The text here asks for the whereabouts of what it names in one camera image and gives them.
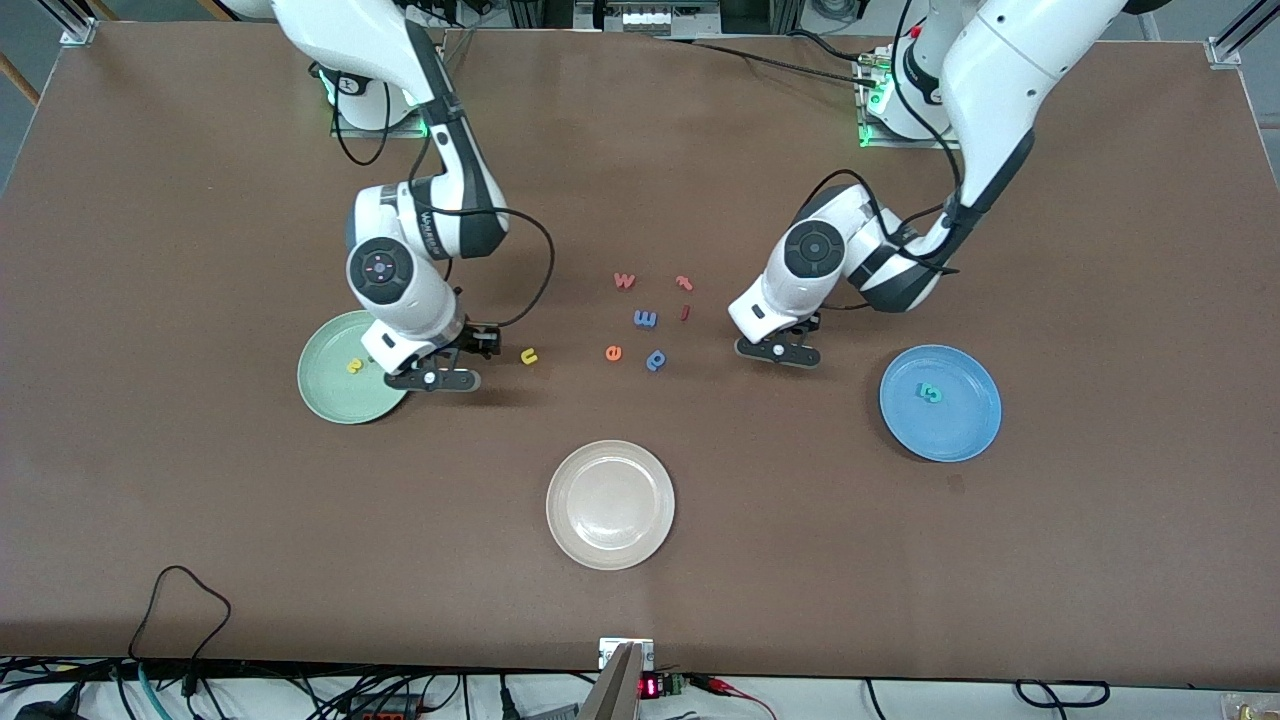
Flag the white plate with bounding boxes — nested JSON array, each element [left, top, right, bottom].
[[545, 439, 676, 572]]

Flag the red and black clip leads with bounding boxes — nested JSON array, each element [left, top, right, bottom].
[[688, 674, 779, 720]]

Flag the thin black looped cable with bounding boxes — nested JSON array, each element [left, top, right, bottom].
[[128, 565, 233, 663]]

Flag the aluminium frame bracket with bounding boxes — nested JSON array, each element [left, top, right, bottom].
[[36, 0, 99, 47], [1205, 0, 1280, 69]]

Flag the black coiled cable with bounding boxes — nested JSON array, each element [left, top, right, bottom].
[[1014, 679, 1112, 709]]

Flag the grey metal camera mount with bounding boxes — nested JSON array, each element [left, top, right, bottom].
[[578, 637, 656, 720]]

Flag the blue plate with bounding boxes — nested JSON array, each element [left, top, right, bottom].
[[878, 344, 1003, 464]]

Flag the grey control box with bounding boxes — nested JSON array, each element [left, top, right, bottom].
[[574, 0, 723, 37]]

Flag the black cable across table edge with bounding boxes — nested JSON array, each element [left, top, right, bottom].
[[648, 28, 883, 87]]

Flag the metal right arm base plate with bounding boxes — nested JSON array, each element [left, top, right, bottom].
[[329, 60, 435, 140]]

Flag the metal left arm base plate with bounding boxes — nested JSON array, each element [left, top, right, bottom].
[[857, 52, 965, 152]]

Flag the green plate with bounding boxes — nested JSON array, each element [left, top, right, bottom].
[[296, 309, 413, 426]]

